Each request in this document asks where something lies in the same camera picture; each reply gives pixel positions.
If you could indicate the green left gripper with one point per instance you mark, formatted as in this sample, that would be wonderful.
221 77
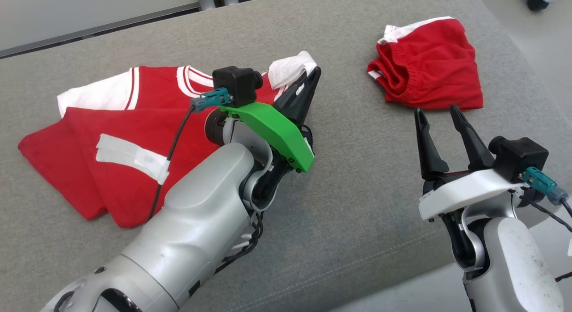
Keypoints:
272 126

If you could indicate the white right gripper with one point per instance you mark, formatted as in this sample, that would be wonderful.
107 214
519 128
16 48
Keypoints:
464 191

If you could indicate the red shorts white side stripe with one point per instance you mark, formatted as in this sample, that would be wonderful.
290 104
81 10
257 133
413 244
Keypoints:
438 66

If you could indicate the red Bulls basketball jersey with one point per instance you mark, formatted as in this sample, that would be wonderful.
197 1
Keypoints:
80 146

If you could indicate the grey fabric sofa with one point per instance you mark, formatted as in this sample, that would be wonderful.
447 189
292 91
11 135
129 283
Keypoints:
357 178

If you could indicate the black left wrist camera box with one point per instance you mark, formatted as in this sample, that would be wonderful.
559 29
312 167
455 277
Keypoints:
237 84

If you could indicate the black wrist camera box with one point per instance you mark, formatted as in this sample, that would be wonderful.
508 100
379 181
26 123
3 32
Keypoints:
237 84
518 158

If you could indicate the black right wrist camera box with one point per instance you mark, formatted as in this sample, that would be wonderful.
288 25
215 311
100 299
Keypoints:
518 158

